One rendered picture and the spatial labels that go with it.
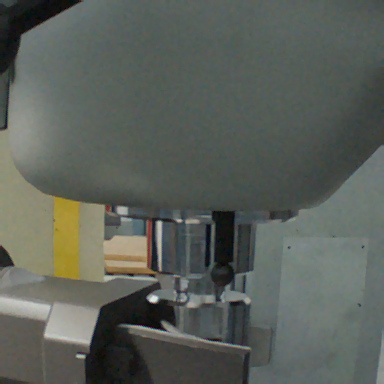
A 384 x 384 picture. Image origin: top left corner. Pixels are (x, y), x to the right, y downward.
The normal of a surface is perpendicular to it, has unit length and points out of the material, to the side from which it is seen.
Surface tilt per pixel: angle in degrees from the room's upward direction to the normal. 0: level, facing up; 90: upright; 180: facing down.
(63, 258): 90
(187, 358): 90
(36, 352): 90
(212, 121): 122
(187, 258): 90
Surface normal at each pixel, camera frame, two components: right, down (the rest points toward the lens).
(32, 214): 0.16, 0.06
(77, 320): -0.14, -0.68
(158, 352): -0.25, 0.04
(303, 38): 0.15, 0.37
